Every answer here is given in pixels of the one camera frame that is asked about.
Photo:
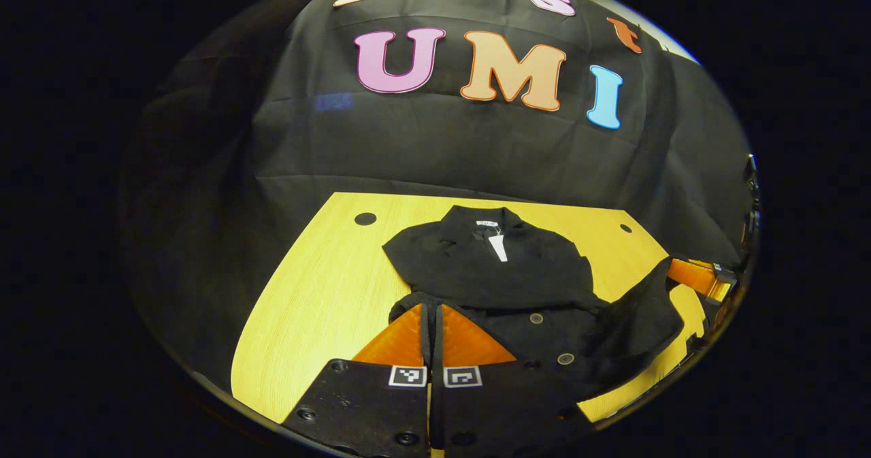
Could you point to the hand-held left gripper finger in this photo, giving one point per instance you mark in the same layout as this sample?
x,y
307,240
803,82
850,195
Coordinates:
x,y
425,335
437,342

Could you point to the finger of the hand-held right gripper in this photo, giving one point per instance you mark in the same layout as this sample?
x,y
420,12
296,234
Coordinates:
x,y
694,277

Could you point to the black button-up garment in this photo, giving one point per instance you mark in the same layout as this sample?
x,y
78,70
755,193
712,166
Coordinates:
x,y
490,274

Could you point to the black backdrop cloth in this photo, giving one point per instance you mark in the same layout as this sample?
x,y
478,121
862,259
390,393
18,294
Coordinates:
x,y
442,152

